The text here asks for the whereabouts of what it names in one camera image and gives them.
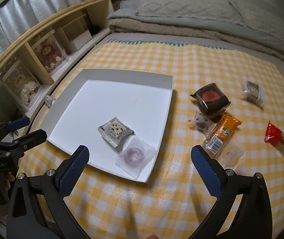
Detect pink candy clear pack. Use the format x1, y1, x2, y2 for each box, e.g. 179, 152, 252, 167
219, 141, 245, 168

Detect orange snack bar pack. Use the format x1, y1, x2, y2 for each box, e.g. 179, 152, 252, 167
203, 113, 242, 158

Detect white panda cookie pack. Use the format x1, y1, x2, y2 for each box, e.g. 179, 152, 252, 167
98, 117, 134, 148

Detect red snack pack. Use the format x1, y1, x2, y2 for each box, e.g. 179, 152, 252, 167
264, 122, 284, 158

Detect black red round cake pack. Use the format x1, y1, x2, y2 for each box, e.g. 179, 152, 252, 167
190, 83, 231, 119

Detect clear brown cookie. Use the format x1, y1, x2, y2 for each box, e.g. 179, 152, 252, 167
241, 80, 265, 107

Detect white doll in dome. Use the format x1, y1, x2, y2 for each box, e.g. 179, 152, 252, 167
0, 59, 43, 112

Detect wooden bedside shelf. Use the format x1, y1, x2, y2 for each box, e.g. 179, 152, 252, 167
0, 0, 125, 121

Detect crumpled clear plastic wrapper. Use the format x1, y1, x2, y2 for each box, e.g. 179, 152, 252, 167
45, 95, 56, 109

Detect white cardboard tray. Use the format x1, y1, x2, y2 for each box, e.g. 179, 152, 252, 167
40, 69, 174, 179

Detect doll in clear case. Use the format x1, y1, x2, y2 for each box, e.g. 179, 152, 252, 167
30, 29, 69, 73

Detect small wooden drawer box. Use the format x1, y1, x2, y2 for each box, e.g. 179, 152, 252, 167
57, 15, 92, 55

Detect beige folded blanket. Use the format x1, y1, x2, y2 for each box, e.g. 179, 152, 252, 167
109, 18, 284, 61

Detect grey blue duvet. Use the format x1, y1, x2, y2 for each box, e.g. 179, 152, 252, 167
108, 1, 284, 53

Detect right beige pillow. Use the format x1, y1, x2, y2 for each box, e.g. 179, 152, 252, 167
231, 0, 284, 42

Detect beige pillow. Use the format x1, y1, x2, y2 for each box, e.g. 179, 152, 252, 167
135, 0, 244, 25
231, 0, 284, 42

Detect left beige pillow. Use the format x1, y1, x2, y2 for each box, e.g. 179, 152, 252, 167
135, 0, 244, 25

